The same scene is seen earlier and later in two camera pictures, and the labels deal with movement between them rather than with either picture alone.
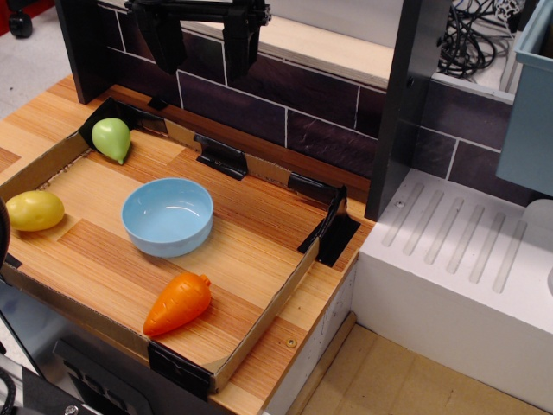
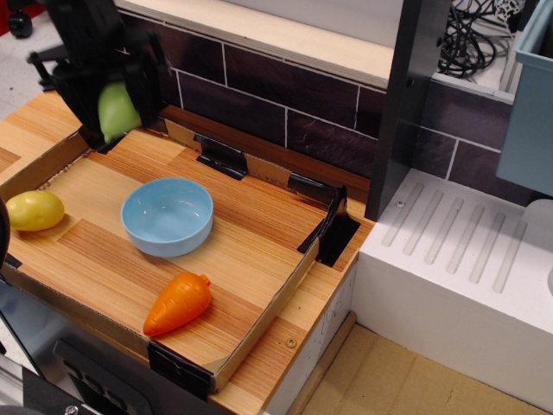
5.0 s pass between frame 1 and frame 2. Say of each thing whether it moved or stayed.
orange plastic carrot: stayed
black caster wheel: stayed
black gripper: moved
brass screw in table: stayed
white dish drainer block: stayed
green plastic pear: moved
